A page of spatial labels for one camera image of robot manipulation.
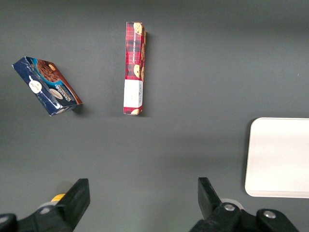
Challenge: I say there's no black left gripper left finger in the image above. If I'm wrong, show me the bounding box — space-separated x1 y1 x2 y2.
0 178 91 232

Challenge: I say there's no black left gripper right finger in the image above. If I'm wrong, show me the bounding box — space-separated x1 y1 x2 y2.
189 177 300 232

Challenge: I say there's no blue chocolate cookie box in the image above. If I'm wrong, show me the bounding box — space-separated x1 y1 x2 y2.
12 56 84 117

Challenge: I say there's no white rectangular tray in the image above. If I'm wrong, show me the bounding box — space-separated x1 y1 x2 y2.
244 117 309 199

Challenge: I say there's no red plaid cookie box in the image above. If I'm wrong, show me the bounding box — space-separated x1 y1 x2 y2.
123 21 147 116

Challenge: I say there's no yellow rounded object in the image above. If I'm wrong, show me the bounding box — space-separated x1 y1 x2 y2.
51 193 66 203

